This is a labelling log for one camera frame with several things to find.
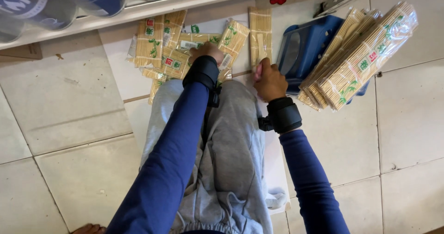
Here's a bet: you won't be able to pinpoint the person's left hand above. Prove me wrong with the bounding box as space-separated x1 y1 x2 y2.
189 42 225 67

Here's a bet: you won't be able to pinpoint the person's right hand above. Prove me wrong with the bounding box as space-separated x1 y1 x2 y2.
253 57 289 103

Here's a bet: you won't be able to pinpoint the plain bamboo sushi mat packet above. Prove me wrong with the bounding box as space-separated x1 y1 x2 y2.
249 7 273 72

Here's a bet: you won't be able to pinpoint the pile of labelled bamboo mats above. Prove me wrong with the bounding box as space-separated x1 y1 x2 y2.
126 9 250 106

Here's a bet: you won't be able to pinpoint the white shelf board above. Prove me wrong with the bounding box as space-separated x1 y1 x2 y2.
0 0 303 51

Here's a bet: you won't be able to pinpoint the blue plastic basket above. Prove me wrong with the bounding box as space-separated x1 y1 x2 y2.
276 15 370 105

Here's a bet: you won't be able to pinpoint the person's grey trousers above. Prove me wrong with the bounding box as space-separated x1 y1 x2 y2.
139 79 275 234

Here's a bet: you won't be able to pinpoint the stack of labelled bamboo mats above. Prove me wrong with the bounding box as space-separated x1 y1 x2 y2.
297 1 419 112

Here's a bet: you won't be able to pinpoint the white sock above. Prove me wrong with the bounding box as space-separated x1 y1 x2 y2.
265 188 289 211

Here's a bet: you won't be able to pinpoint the brown cardboard piece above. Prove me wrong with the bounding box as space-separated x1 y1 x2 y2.
0 42 43 63

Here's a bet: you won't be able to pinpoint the person's bare foot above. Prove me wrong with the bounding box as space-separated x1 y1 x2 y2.
72 223 107 234

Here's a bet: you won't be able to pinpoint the black left wrist strap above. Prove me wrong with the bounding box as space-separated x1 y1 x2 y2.
182 55 222 108

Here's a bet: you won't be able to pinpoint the black wrist strap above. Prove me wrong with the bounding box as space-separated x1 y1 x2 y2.
258 96 302 135
182 55 222 108

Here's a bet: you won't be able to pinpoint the black right wrist strap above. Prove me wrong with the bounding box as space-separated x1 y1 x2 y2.
258 96 302 135

